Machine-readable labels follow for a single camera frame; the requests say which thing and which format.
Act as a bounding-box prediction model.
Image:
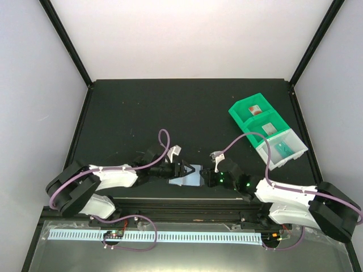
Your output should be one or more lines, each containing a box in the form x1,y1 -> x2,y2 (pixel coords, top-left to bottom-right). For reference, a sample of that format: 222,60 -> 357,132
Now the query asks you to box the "green bin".
242,110 -> 290,139
228,93 -> 274,126

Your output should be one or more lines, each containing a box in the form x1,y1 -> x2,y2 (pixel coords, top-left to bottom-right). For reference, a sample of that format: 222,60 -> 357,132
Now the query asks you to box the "right frame post black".
288,0 -> 346,87

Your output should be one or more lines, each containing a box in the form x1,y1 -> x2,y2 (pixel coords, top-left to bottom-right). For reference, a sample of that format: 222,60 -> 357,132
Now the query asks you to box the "black card holder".
168,164 -> 205,187

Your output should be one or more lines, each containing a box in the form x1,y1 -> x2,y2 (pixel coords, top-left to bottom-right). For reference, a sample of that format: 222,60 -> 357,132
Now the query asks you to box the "purple cable loop front right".
261,225 -> 309,252

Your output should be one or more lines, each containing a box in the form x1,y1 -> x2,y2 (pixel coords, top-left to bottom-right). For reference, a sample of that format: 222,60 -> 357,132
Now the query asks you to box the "red white card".
248,105 -> 263,116

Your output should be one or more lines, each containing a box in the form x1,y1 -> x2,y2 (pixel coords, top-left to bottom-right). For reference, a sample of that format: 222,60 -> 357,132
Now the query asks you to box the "left controller board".
103,230 -> 124,239

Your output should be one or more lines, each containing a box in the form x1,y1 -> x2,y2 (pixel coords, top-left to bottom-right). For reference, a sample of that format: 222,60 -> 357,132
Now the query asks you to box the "right controller board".
261,232 -> 290,242

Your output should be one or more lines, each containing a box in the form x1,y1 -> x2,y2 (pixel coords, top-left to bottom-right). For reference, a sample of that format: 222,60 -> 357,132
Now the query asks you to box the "white slotted cable duct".
48,229 -> 263,245

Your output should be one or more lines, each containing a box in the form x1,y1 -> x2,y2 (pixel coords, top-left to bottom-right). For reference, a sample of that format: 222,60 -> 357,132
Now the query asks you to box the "frame post black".
288,0 -> 346,87
39,0 -> 92,87

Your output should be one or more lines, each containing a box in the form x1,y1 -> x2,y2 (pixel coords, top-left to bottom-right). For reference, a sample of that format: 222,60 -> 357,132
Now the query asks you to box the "green bin middle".
242,110 -> 290,139

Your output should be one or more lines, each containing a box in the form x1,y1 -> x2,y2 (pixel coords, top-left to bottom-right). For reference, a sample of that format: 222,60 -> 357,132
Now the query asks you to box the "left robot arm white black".
45,145 -> 196,226

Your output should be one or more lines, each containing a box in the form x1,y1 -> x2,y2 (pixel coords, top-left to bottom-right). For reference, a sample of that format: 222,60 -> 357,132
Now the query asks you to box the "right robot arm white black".
200,159 -> 362,243

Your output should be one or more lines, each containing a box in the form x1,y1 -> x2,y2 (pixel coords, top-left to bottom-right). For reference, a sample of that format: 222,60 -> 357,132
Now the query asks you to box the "green bin far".
228,93 -> 274,126

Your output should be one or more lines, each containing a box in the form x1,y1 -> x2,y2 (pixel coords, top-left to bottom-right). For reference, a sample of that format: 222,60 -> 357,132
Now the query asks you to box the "black aluminium rail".
42,197 -> 344,224

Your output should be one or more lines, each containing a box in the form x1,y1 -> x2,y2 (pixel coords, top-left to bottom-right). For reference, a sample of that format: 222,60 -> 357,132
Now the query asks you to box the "grey card in bin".
262,123 -> 277,136

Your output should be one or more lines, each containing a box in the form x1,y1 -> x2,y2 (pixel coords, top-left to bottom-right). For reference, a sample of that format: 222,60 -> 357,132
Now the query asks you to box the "purple cable loop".
93,214 -> 161,252
261,225 -> 309,252

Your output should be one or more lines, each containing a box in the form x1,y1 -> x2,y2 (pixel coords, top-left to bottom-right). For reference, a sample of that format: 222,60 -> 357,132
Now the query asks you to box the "teal card in bin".
275,141 -> 295,159

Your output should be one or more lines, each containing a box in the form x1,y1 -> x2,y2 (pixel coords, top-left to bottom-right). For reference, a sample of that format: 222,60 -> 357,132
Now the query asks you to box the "white translucent bin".
267,129 -> 308,171

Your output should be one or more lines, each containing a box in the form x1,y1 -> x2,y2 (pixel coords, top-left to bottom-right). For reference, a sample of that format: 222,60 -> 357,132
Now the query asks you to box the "left frame post black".
39,0 -> 92,87

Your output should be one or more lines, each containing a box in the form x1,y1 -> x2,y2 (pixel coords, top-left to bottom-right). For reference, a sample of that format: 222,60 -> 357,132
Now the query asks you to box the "purple cable loop front left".
93,214 -> 161,252

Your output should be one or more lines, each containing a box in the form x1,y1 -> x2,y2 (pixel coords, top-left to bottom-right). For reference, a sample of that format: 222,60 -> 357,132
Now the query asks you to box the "controller board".
103,230 -> 124,239
261,232 -> 290,242

